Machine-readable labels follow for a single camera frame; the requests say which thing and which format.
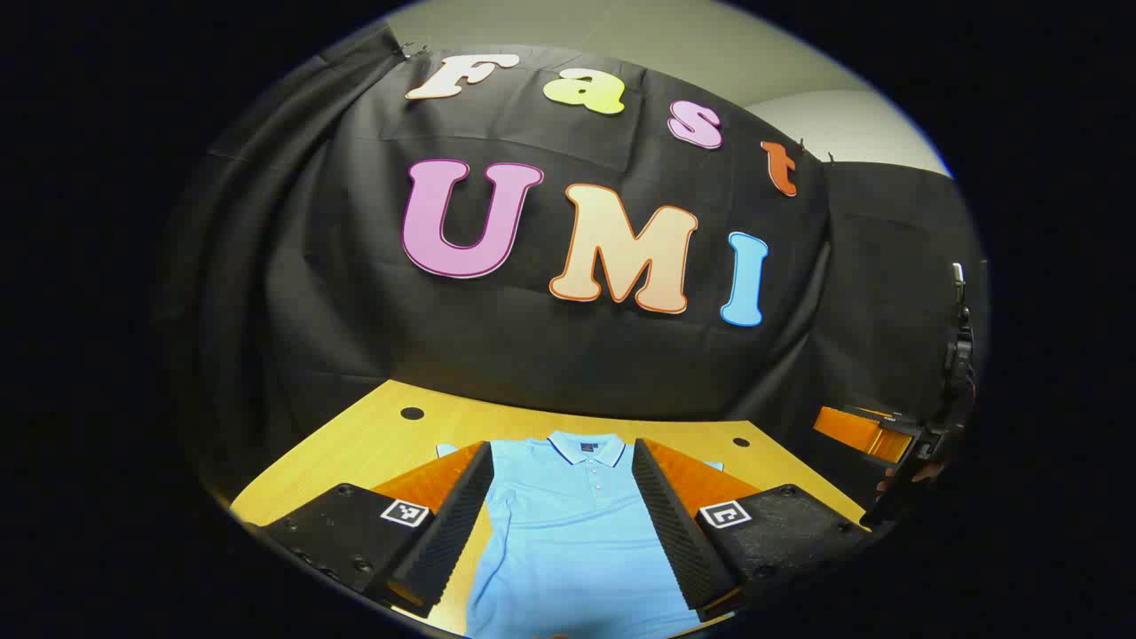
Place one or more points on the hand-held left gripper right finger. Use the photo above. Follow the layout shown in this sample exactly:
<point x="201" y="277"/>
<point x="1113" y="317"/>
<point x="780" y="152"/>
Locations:
<point x="670" y="524"/>

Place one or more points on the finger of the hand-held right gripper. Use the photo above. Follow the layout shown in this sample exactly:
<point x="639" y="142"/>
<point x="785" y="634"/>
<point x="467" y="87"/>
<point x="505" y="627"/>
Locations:
<point x="852" y="430"/>

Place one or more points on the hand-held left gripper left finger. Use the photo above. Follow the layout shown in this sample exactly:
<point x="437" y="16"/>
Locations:
<point x="453" y="524"/>

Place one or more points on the light blue polo T-shirt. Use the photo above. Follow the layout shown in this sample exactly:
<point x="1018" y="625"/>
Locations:
<point x="568" y="532"/>

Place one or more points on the black backdrop cloth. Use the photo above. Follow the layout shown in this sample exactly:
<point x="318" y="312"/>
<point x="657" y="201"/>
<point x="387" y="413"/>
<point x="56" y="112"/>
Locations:
<point x="355" y="311"/>

